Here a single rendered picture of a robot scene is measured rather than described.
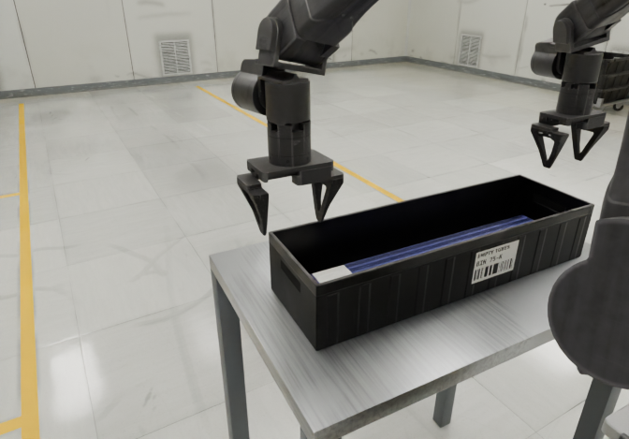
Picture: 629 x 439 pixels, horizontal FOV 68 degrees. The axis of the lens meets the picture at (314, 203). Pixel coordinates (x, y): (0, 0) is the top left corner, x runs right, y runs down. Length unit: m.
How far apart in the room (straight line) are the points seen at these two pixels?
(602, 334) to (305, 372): 0.43
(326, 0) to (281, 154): 0.19
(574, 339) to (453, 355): 0.40
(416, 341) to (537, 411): 1.15
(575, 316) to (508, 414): 1.47
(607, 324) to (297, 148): 0.40
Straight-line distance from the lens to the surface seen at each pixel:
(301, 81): 0.60
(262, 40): 0.59
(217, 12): 7.36
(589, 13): 0.91
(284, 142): 0.60
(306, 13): 0.55
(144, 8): 7.10
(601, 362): 0.34
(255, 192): 0.60
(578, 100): 0.96
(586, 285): 0.33
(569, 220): 0.96
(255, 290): 0.82
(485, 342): 0.76
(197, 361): 1.90
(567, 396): 1.94
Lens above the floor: 1.27
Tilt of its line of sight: 25 degrees down
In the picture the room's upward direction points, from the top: straight up
